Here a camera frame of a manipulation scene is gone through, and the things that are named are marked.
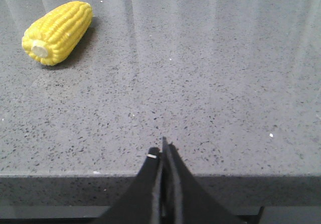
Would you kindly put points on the yellow toy corn cob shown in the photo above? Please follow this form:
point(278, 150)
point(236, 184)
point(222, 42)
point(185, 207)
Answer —
point(51, 39)

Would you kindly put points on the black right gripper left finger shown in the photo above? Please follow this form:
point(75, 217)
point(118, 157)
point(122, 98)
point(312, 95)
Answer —
point(141, 202)

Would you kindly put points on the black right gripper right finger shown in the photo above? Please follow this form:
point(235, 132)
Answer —
point(185, 200)

